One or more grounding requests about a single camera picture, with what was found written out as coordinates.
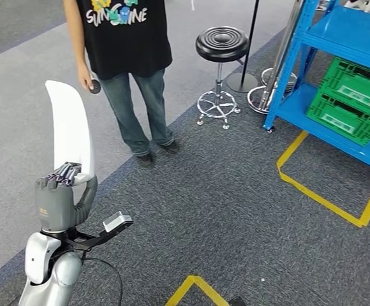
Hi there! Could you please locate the person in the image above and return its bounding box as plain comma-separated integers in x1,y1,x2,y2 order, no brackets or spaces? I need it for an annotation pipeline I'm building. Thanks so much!
62,0,180,166

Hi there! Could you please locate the black round stool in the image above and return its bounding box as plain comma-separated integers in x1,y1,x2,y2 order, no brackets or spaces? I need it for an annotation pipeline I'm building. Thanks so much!
195,25,251,131

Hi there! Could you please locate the white curved plastic part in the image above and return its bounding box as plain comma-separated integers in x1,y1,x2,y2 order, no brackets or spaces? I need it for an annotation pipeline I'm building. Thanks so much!
45,80,95,187

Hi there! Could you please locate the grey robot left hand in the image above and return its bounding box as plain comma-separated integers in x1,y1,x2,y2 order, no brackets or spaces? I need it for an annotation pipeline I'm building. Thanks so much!
34,161,98,235

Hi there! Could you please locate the black stanchion post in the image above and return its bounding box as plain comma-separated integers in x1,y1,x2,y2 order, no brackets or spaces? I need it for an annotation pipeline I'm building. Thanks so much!
226,0,260,94

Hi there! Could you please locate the green plastic crate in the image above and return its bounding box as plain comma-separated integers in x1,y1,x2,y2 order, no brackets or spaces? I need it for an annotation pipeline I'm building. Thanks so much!
318,57,370,123
306,89,370,147

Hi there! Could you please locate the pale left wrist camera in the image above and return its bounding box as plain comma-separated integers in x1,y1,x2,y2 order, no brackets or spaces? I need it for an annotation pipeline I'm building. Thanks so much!
102,211,134,234

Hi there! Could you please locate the chrome stanchion post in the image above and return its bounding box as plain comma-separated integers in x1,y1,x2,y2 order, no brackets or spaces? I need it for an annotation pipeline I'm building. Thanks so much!
247,0,306,115

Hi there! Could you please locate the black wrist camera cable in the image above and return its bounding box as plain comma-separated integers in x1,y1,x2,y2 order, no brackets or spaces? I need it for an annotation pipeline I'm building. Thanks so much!
82,256,123,306

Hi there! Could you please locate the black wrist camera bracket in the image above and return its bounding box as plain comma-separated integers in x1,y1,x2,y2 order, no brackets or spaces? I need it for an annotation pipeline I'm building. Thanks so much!
54,226,123,253

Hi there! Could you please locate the blue metal shelf rack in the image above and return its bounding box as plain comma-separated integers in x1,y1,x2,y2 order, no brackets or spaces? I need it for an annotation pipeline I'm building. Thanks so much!
263,0,370,175

